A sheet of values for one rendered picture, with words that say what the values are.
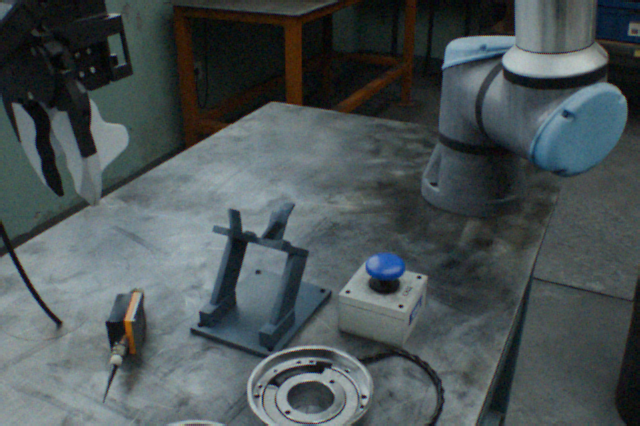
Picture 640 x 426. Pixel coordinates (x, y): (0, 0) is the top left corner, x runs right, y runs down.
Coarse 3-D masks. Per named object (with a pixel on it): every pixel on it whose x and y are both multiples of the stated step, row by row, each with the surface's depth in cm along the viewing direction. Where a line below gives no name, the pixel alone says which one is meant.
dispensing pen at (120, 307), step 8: (136, 288) 67; (120, 296) 64; (128, 296) 64; (144, 296) 68; (120, 304) 63; (128, 304) 63; (112, 312) 61; (120, 312) 61; (112, 320) 60; (120, 320) 60; (112, 328) 61; (120, 328) 61; (112, 336) 61; (120, 336) 60; (128, 336) 61; (112, 344) 61; (120, 344) 60; (128, 344) 61; (112, 352) 59; (120, 352) 59; (128, 352) 62; (112, 360) 58; (120, 360) 58; (112, 368) 57; (112, 376) 56
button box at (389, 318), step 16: (352, 288) 65; (368, 288) 65; (384, 288) 64; (400, 288) 65; (416, 288) 65; (352, 304) 63; (368, 304) 63; (384, 304) 62; (400, 304) 62; (416, 304) 64; (352, 320) 64; (368, 320) 63; (384, 320) 63; (400, 320) 62; (416, 320) 66; (368, 336) 64; (384, 336) 63; (400, 336) 62
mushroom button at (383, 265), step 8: (376, 256) 64; (384, 256) 64; (392, 256) 64; (368, 264) 64; (376, 264) 63; (384, 264) 63; (392, 264) 63; (400, 264) 63; (368, 272) 63; (376, 272) 63; (384, 272) 62; (392, 272) 62; (400, 272) 63; (384, 280) 64
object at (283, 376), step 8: (312, 360) 57; (288, 368) 56; (296, 368) 56; (304, 368) 56; (312, 368) 56; (320, 368) 56; (328, 368) 57; (280, 376) 55; (288, 376) 55; (272, 384) 55; (280, 384) 55
